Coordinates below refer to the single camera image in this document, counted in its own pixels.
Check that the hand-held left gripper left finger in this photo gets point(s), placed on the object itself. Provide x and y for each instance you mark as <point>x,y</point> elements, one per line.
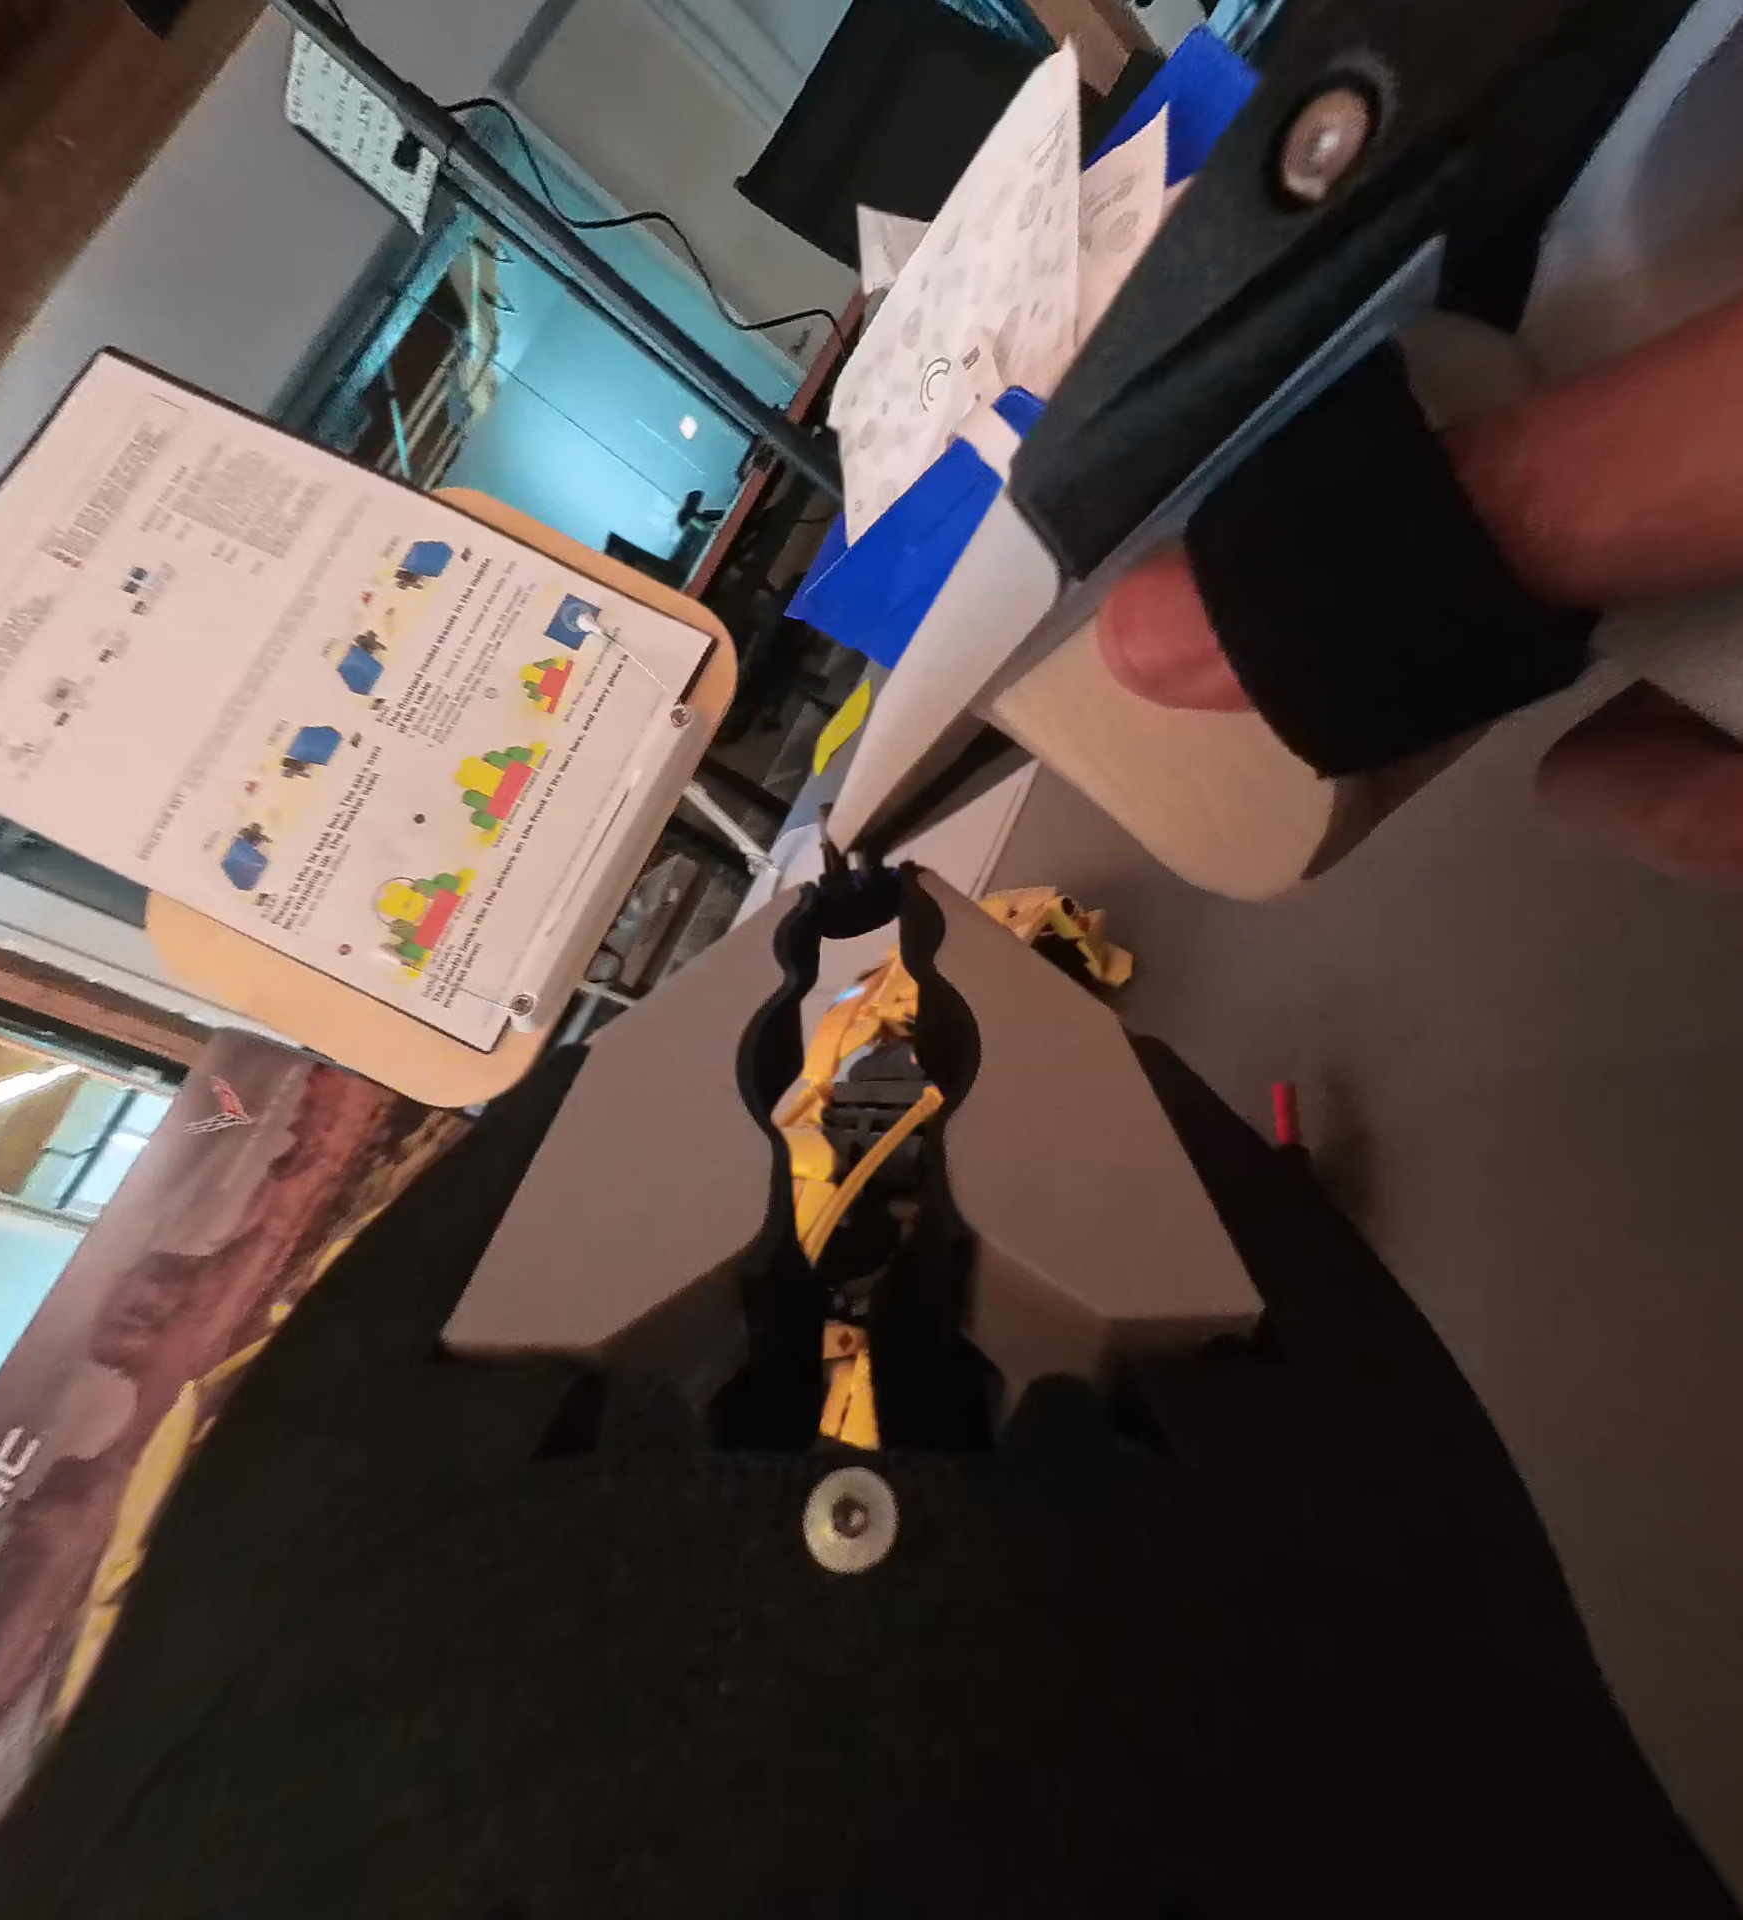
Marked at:
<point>616,1199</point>

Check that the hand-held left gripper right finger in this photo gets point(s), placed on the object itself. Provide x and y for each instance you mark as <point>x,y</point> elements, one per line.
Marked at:
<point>1099,1183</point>

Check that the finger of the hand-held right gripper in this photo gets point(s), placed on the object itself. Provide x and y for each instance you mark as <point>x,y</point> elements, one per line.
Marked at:
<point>961,644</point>

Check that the black toy connector piece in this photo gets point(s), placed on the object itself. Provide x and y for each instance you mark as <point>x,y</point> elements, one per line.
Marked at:
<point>853,903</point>

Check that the person's right hand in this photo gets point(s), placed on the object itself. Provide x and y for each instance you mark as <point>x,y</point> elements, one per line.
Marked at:
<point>1681,450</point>

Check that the blue plastic bin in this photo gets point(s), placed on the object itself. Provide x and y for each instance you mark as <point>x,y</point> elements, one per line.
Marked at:
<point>901,558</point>

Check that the yellow sticky note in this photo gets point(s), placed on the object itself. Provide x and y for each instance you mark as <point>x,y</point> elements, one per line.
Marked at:
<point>841,724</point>

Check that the red black toy axle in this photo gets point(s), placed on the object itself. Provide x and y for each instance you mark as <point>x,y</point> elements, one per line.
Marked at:
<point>1285,1111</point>

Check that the yellow toy brick car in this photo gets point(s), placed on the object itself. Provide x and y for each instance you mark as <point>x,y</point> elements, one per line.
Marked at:
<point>1074,932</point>

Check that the white printed paper bag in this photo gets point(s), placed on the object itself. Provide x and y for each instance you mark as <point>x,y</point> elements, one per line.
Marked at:
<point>994,286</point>

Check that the black monitor panel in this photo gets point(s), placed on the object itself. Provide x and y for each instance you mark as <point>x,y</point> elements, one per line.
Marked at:
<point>887,136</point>

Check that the person's white shirt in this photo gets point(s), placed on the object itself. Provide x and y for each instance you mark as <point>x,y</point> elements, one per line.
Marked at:
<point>1681,151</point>

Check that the black printed toy box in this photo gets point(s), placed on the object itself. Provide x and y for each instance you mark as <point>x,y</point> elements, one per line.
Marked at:
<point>136,1275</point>

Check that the wooden board document stand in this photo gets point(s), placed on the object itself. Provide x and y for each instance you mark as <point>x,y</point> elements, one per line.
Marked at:
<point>330,721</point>

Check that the black metal rail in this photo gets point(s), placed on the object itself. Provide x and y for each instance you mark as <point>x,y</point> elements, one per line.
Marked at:
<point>585,254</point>

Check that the white printed wall sheet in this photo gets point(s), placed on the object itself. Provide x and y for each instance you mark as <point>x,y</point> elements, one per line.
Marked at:
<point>362,136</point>

